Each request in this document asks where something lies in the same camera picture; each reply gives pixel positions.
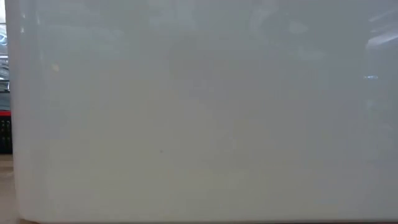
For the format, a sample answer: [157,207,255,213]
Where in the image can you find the white plastic basket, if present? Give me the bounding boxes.
[4,0,398,224]

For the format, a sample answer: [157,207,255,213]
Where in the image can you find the dark grey background equipment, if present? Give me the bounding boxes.
[0,23,11,111]

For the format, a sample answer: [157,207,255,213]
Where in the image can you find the black crate with red stripe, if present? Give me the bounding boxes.
[0,109,14,155]

